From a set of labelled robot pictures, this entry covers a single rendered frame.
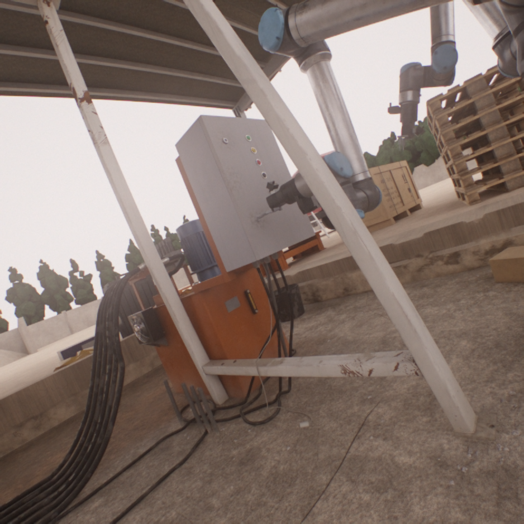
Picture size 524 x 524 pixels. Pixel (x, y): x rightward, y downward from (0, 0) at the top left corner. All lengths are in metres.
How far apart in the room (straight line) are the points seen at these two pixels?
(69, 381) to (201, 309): 1.82
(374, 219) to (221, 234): 3.16
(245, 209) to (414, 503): 1.01
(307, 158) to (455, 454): 0.86
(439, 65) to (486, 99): 1.77
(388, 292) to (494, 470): 0.48
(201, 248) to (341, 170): 1.21
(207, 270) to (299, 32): 1.39
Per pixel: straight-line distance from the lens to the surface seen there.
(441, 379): 0.90
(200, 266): 1.88
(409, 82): 1.50
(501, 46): 1.59
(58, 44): 2.06
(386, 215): 4.07
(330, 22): 0.93
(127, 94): 7.07
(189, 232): 1.90
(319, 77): 1.09
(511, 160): 3.10
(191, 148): 1.28
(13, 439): 3.13
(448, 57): 1.38
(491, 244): 2.33
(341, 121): 1.04
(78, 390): 3.11
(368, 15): 0.90
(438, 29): 1.44
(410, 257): 2.45
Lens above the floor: 0.67
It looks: 2 degrees down
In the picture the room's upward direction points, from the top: 23 degrees counter-clockwise
